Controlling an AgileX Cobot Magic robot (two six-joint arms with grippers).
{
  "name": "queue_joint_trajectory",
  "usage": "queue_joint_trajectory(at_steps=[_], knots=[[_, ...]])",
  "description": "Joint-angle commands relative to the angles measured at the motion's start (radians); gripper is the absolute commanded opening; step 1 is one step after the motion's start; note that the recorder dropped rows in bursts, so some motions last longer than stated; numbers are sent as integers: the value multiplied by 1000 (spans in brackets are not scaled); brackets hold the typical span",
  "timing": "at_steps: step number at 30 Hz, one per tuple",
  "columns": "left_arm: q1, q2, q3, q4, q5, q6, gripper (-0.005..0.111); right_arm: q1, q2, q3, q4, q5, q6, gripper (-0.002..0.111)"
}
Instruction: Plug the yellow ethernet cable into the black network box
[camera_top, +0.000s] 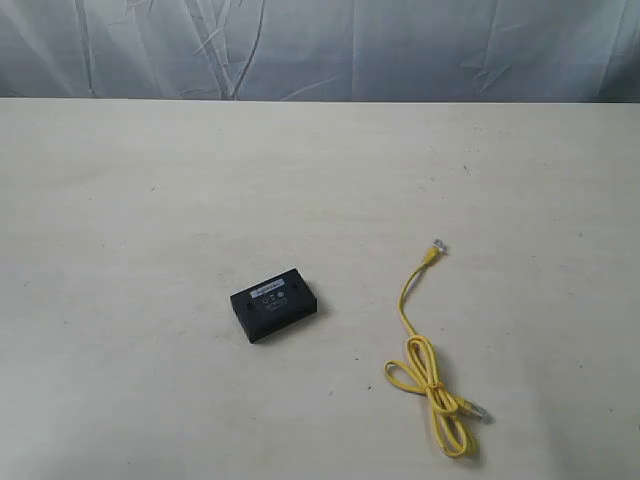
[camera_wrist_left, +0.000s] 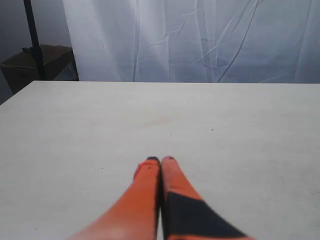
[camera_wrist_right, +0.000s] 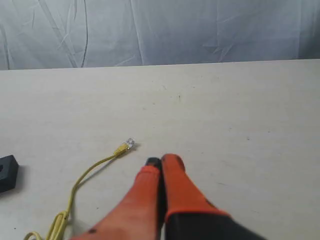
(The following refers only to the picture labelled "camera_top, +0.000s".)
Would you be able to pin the small black network box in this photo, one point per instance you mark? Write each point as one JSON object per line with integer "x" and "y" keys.
{"x": 274, "y": 304}

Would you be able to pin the grey wrinkled backdrop cloth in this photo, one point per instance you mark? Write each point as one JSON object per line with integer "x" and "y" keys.
{"x": 361, "y": 51}

